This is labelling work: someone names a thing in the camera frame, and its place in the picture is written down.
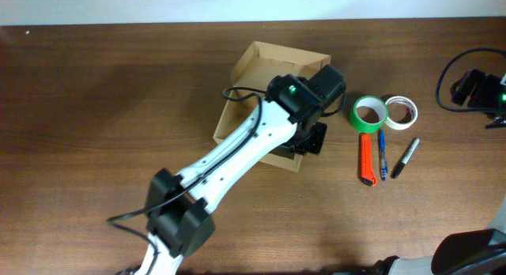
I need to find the brown cardboard box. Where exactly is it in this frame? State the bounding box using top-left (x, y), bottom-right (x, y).
top-left (213, 41), bottom-right (330, 173)

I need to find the green tape roll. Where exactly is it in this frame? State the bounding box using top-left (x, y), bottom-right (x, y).
top-left (349, 96), bottom-right (389, 134)

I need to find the white tape roll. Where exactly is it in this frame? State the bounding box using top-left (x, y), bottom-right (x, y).
top-left (385, 96), bottom-right (419, 130)

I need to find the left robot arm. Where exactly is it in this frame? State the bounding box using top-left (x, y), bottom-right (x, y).
top-left (108, 65), bottom-right (346, 274)

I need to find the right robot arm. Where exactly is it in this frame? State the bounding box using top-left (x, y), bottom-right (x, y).
top-left (349, 70), bottom-right (505, 275)

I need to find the blue ballpoint pen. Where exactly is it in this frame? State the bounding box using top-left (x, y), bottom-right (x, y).
top-left (378, 130), bottom-right (388, 181)

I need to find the orange utility knife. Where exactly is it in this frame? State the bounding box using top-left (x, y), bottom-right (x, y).
top-left (359, 133), bottom-right (377, 186)

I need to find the black permanent marker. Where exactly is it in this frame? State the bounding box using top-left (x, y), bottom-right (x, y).
top-left (391, 137), bottom-right (420, 179)

